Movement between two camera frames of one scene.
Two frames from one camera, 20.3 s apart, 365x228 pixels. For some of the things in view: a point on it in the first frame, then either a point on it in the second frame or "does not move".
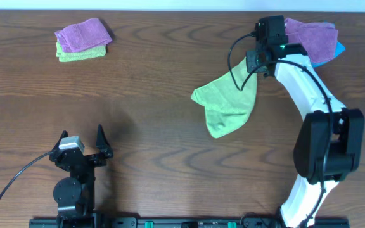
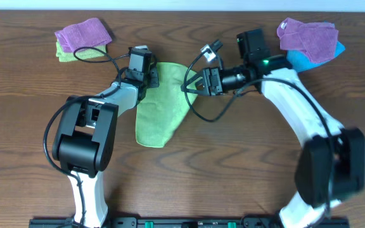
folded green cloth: x=85 y=54 does not move
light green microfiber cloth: x=229 y=99 -> x=161 y=112
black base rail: x=195 y=223 does not move
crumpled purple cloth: x=319 y=38 does not move
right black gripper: x=251 y=60 -> x=211 y=76
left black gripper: x=85 y=159 -> x=153 y=77
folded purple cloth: x=81 y=37 does not move
